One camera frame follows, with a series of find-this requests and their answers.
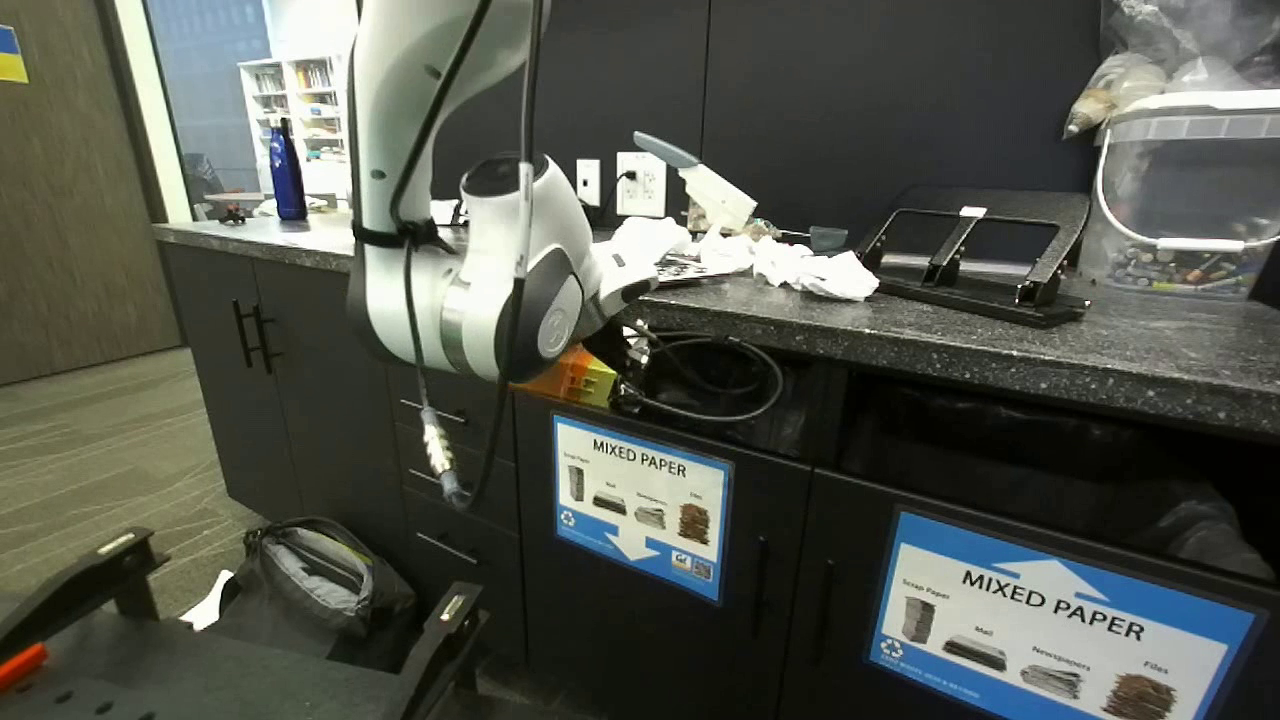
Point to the black cart leg white label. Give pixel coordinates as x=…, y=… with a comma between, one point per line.
x=446, y=640
x=94, y=565

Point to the small grey object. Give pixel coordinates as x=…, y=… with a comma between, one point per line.
x=825, y=242

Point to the white paper ball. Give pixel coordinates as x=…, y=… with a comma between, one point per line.
x=650, y=247
x=780, y=260
x=841, y=277
x=725, y=252

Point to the blue yellow flag sticker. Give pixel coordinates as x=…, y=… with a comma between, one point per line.
x=14, y=58

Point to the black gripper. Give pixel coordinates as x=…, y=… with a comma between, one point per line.
x=640, y=345

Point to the mixed paper sign up arrow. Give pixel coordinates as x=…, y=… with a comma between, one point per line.
x=1066, y=585

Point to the blue water bottle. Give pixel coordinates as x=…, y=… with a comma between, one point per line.
x=286, y=180

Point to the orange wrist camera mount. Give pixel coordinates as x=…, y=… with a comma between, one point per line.
x=574, y=382

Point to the white shelf unit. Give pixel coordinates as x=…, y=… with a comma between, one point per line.
x=315, y=123

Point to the clear plastic bag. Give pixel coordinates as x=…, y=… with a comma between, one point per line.
x=1175, y=44

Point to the small white wall plate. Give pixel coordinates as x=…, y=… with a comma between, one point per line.
x=587, y=180

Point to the mixed paper sign down arrow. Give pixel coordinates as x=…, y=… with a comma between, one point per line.
x=640, y=535

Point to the grey robot cart platform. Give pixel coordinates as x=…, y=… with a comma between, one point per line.
x=202, y=682

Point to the small white paper slip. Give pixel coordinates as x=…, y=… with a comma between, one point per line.
x=207, y=605

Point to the clear plastic container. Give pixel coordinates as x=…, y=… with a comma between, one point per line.
x=1185, y=200

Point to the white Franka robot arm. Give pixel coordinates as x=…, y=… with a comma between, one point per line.
x=424, y=307

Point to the white double wall outlet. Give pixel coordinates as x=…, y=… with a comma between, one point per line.
x=640, y=184

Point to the dark grey backpack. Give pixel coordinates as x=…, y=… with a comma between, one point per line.
x=322, y=585

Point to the black counter cabinet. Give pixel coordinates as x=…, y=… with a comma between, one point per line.
x=292, y=424

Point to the small black object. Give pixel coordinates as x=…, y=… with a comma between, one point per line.
x=233, y=205

